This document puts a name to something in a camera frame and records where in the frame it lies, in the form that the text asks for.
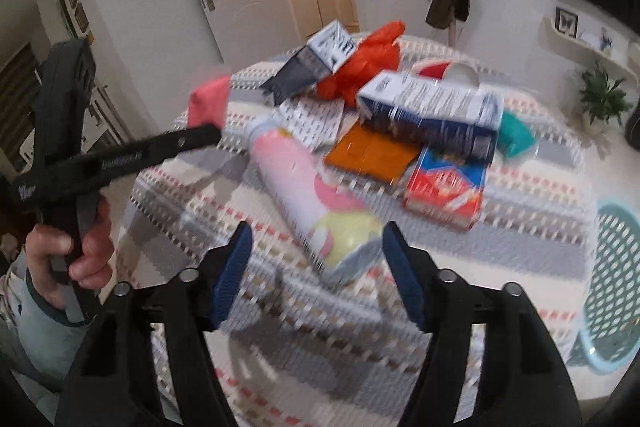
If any orange plastic bag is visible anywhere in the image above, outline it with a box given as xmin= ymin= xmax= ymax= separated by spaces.
xmin=316 ymin=20 xmax=406 ymax=108

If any small figurine on shelf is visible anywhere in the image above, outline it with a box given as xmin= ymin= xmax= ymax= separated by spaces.
xmin=599 ymin=27 xmax=613 ymax=56

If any teal plastic ball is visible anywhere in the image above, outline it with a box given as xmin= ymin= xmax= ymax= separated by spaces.
xmin=497 ymin=110 xmax=538 ymax=164

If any person's left hand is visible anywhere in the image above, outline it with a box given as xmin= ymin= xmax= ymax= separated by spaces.
xmin=24 ymin=197 xmax=115 ymax=311

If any white curved wall shelf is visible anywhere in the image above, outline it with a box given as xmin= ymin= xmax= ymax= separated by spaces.
xmin=542 ymin=16 xmax=639 ymax=86

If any blue white milk carton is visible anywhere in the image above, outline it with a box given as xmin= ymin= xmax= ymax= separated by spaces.
xmin=356 ymin=70 xmax=503 ymax=165

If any framed butterfly picture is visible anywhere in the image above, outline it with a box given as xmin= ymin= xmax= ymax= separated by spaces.
xmin=554 ymin=6 xmax=578 ymax=38

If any light blue plastic basket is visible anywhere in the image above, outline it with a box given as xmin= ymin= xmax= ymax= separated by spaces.
xmin=570 ymin=200 xmax=640 ymax=375

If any black hanging bag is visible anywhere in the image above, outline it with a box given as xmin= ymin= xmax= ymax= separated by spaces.
xmin=454 ymin=0 xmax=473 ymax=23

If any white patterned paper wrapper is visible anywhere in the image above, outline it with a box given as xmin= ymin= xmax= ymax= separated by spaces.
xmin=272 ymin=98 xmax=344 ymax=150

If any green potted plant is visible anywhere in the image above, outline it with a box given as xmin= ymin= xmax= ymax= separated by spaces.
xmin=579 ymin=61 xmax=632 ymax=138

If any orange snack wrapper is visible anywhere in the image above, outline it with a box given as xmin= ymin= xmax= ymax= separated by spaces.
xmin=324 ymin=122 xmax=422 ymax=185

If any brown hanging handbag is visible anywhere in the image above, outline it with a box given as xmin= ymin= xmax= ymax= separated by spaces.
xmin=425 ymin=0 xmax=454 ymax=30

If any pink yogurt drink bottle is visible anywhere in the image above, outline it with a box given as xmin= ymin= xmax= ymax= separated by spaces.
xmin=245 ymin=117 xmax=383 ymax=287

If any grey white milk carton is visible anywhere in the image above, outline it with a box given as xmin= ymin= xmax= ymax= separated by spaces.
xmin=260 ymin=20 xmax=357 ymax=107

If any red plastic pouch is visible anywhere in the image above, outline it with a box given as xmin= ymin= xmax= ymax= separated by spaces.
xmin=188 ymin=75 xmax=231 ymax=130

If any red blue cardboard box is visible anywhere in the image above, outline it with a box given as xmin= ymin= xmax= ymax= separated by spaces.
xmin=402 ymin=147 xmax=486 ymax=230

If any red white paper cup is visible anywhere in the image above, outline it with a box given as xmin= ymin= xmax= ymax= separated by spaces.
xmin=411 ymin=58 xmax=480 ymax=88

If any striped woven bedspread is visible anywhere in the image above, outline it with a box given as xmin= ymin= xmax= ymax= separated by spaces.
xmin=116 ymin=58 xmax=596 ymax=426

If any person's left forearm sleeve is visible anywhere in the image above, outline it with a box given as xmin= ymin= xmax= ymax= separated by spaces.
xmin=1 ymin=254 xmax=89 ymax=392

